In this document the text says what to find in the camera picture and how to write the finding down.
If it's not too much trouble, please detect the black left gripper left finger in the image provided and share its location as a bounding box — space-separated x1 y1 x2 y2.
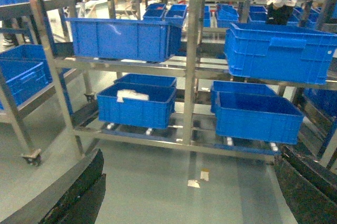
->
1 148 106 223

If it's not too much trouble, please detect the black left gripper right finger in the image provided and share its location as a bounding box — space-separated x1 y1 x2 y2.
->
274 146 336 223

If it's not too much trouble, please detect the blue crate bottom shelf right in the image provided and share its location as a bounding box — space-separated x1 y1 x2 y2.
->
211 81 304 145

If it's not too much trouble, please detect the blue crate shelf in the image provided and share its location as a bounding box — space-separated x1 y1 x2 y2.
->
224 23 336 85
97 74 177 129
211 81 304 145
66 18 182 62

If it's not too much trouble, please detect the blue crate bottom shelf left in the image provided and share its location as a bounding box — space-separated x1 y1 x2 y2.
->
97 74 177 129

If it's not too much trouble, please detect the steel shelf rack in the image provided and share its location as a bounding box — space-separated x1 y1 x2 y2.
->
21 0 337 168

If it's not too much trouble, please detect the blue crate middle shelf right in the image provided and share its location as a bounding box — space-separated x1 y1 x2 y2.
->
224 23 336 85

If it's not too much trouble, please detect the blue crate middle shelf left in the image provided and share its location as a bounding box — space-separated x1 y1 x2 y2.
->
66 18 182 62

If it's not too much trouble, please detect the white bag in crate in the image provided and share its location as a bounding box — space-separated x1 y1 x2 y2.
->
117 89 149 103

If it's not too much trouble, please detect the blue crate left rack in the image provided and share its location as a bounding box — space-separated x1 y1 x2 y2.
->
1 45 53 106

